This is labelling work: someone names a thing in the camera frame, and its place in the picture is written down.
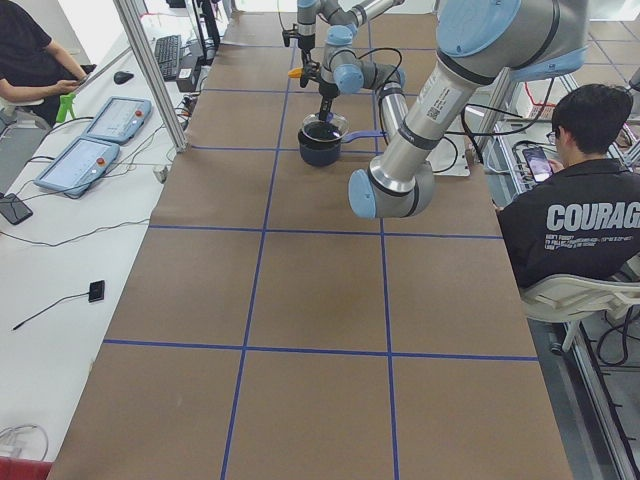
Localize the glass pot lid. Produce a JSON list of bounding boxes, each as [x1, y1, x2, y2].
[[301, 113, 349, 142]]

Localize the dark blue saucepan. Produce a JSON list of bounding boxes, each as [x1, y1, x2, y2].
[[298, 129, 385, 167]]

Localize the black keyboard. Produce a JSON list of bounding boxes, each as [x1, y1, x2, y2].
[[154, 35, 182, 80]]

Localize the black computer mouse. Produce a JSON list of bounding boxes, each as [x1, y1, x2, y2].
[[113, 71, 134, 85]]

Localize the upper blue teach pendant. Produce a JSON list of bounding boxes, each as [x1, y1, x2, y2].
[[83, 96, 152, 145]]

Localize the blue teach pendant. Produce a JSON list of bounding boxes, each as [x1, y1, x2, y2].
[[34, 136, 120, 199], [83, 96, 152, 145]]

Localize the smartphone in person's hands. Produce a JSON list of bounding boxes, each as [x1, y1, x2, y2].
[[522, 146, 553, 183]]

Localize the lower blue teach pendant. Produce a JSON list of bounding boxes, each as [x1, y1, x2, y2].
[[34, 136, 120, 199]]

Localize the green clamp stand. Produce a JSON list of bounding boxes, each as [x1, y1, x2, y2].
[[56, 93, 76, 123]]

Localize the brown paper table mat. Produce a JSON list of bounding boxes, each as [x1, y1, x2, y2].
[[51, 11, 572, 479]]

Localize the person in black at desk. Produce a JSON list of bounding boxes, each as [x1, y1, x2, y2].
[[1, 1, 96, 126]]

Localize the person in black courage shirt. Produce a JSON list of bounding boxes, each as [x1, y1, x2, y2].
[[497, 84, 639, 288]]

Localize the small black square pad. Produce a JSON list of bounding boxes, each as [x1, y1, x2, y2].
[[88, 280, 106, 303]]

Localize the white chair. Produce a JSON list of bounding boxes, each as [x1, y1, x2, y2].
[[520, 275, 639, 352]]

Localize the black smartphone on desk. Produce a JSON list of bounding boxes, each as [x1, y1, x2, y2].
[[0, 194, 33, 225]]

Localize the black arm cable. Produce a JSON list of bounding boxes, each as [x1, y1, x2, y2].
[[349, 47, 404, 96]]

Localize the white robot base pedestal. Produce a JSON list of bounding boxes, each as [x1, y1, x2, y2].
[[428, 81, 502, 177]]

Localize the aluminium frame post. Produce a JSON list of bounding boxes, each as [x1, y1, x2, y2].
[[113, 0, 187, 153]]

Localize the white cable coil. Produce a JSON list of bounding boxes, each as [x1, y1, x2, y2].
[[0, 424, 50, 462]]

